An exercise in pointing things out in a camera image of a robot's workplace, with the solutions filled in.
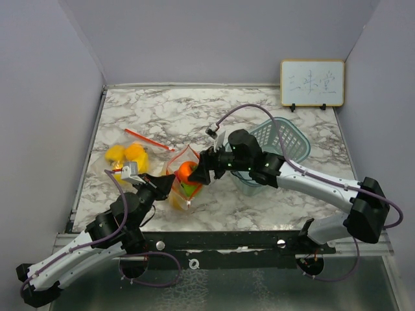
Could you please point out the orange-yellow toy bell pepper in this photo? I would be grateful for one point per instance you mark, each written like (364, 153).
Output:
(178, 202)

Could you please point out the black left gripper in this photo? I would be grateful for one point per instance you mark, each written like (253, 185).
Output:
(160, 186)

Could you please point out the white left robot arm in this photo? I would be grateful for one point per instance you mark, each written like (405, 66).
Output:
(115, 232)

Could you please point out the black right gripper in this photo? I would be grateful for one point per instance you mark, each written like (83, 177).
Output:
(201, 174)

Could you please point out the small framed whiteboard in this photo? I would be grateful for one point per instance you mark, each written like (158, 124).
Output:
(312, 83)

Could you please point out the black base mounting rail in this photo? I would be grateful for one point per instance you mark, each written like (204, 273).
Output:
(219, 250)

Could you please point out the pale green plastic basket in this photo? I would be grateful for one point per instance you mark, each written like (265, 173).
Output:
(296, 145)

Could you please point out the yellow toy lemon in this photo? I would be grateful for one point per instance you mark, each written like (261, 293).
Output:
(135, 152)

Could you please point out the clear orange-zip bag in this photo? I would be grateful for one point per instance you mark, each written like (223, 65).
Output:
(158, 153)
(172, 165)

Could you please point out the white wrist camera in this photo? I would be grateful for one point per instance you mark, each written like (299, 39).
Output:
(130, 173)
(217, 135)

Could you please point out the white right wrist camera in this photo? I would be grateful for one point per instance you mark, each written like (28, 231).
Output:
(217, 135)

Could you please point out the green toy apple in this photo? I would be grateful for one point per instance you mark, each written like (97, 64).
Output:
(190, 190)

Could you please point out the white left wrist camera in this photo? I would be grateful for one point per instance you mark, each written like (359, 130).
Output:
(130, 173)

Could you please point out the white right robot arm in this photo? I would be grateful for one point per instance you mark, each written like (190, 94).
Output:
(362, 204)

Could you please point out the orange toy pepper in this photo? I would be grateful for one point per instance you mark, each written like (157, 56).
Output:
(185, 170)

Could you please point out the yellow toy bell pepper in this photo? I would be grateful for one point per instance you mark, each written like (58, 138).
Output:
(115, 154)

